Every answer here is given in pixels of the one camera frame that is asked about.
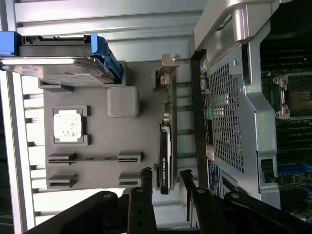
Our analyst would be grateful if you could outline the green RAM stick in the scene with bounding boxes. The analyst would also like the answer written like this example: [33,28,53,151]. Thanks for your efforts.
[48,157,138,163]

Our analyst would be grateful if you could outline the grey plastic parts rack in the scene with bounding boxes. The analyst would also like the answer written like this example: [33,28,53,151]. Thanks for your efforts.
[38,59,180,192]

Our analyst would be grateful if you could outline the blue expansion slot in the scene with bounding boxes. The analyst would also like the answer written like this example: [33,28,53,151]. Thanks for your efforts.
[277,162,312,174]

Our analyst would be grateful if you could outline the open black PC case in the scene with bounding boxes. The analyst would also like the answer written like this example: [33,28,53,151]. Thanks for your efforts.
[189,0,312,221]

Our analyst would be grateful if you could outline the silver CPU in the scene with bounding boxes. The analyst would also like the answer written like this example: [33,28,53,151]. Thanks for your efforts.
[53,112,83,142]

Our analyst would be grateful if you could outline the green Dell motherboard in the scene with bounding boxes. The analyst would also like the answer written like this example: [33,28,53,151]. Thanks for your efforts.
[259,43,312,210]

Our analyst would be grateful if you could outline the CPU socket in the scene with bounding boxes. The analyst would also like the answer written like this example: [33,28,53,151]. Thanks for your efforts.
[273,72,312,121]

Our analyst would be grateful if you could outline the hard disk in blue carrier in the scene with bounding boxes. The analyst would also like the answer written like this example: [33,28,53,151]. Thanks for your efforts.
[0,31,122,87]

